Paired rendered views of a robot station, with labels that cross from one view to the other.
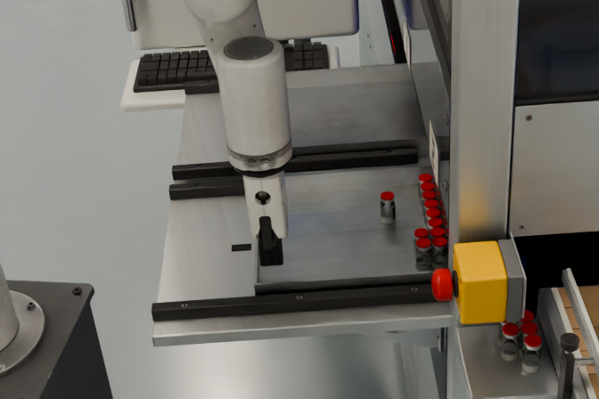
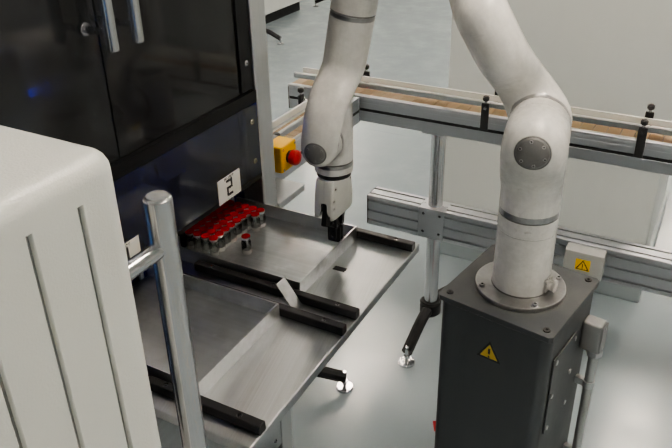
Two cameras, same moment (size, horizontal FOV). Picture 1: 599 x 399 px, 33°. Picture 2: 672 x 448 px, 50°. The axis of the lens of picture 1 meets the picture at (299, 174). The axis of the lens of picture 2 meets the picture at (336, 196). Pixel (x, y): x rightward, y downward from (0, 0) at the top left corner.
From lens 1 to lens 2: 2.49 m
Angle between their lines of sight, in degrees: 113
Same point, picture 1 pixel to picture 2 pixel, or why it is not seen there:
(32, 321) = (483, 277)
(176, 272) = (387, 268)
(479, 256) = (278, 142)
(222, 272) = (361, 259)
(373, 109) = (148, 332)
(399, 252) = (262, 235)
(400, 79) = not seen: hidden behind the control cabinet
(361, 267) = (289, 236)
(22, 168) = not seen: outside the picture
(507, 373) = (281, 185)
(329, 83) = not seen: hidden behind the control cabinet
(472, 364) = (289, 191)
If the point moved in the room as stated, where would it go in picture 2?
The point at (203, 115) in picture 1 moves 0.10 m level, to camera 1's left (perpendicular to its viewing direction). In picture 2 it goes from (272, 391) to (323, 409)
